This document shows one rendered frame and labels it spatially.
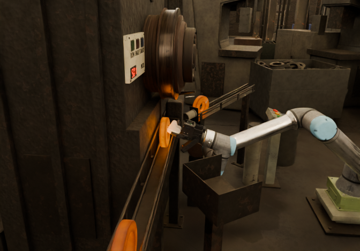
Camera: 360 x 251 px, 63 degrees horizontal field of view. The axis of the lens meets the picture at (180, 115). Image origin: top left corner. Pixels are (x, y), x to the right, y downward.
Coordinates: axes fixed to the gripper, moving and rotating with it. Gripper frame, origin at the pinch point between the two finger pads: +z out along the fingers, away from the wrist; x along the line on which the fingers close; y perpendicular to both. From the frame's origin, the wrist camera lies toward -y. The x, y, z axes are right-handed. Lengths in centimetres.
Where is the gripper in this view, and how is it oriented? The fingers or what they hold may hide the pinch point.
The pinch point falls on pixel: (165, 128)
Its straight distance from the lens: 151.3
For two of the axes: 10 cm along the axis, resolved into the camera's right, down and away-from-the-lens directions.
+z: -9.5, -3.1, 0.1
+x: -1.1, 3.3, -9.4
